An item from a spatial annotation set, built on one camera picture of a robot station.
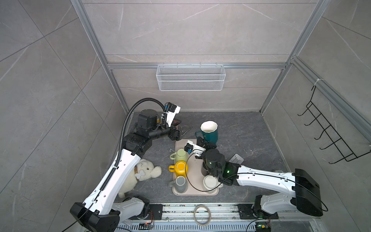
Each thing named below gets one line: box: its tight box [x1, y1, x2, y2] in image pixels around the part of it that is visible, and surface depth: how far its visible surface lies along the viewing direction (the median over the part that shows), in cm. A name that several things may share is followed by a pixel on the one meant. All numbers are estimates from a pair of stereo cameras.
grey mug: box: [169, 175, 189, 194], surface depth 76 cm
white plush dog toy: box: [118, 159, 162, 199], surface depth 81 cm
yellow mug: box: [168, 160, 189, 178], surface depth 82 cm
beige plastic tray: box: [172, 138, 220, 197], surface depth 81 cm
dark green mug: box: [194, 120, 219, 145], surface depth 72 cm
